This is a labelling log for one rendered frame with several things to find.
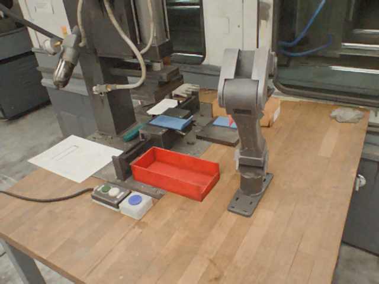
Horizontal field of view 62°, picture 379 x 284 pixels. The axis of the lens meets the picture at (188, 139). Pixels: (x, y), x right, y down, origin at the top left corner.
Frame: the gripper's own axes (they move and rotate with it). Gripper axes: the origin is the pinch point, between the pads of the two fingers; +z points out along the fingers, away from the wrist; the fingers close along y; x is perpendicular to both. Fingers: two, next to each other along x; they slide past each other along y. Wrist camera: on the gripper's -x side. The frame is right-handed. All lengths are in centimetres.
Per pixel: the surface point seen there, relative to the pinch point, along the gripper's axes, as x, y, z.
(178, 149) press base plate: 5.4, 11.8, 19.9
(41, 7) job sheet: -53, 179, 70
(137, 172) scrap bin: 26.9, 12.6, 17.1
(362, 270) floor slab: -58, -87, 64
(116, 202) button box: 39.4, 8.6, 16.1
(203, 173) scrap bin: 13.8, -2.5, 11.3
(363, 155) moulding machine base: -58, -44, 11
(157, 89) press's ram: 9.2, 26.4, 0.7
